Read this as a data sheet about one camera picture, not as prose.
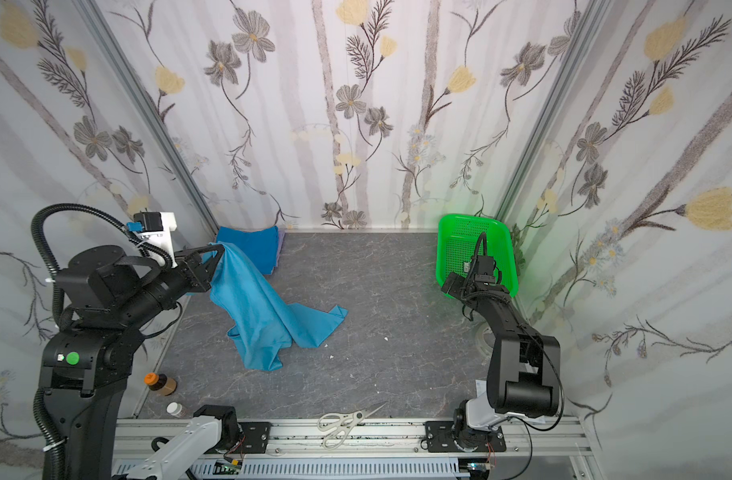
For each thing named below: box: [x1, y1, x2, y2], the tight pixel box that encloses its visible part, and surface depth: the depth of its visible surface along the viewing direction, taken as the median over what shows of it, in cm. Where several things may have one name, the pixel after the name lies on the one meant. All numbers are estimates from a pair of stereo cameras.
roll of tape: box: [475, 324, 496, 355], surface depth 89 cm
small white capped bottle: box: [166, 401, 187, 419], surface depth 77 cm
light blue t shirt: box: [209, 242, 348, 371], surface depth 70 cm
